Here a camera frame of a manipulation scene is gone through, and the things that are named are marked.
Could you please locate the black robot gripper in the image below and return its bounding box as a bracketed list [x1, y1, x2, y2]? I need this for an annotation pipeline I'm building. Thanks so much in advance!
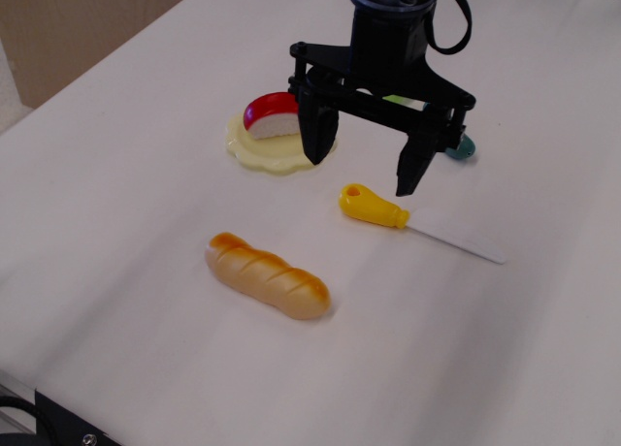
[289, 5, 475, 197]

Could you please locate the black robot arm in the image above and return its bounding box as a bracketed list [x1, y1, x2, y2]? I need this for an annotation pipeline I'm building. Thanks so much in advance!
[289, 0, 475, 197]

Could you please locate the pale yellow scalloped plate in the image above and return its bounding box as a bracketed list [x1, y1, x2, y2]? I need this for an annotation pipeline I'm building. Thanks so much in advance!
[225, 113, 315, 175]

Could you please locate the light green toy pear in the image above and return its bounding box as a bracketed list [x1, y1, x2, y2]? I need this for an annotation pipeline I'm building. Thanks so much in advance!
[384, 95, 424, 111]

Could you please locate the teal toy cucumber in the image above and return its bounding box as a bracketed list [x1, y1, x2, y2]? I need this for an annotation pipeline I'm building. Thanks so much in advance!
[445, 134, 476, 160]

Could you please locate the toy bread loaf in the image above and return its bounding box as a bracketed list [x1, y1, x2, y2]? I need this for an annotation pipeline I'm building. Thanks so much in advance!
[205, 233, 331, 320]

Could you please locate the yellow handled toy knife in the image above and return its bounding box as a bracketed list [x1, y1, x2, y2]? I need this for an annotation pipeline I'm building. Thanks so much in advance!
[339, 183, 507, 265]

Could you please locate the black table corner bracket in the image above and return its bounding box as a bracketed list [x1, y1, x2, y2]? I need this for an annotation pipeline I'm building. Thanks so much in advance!
[34, 391, 120, 446]

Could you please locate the aluminium table frame rail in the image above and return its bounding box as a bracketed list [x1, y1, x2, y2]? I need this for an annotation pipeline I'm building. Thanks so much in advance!
[0, 367, 38, 435]

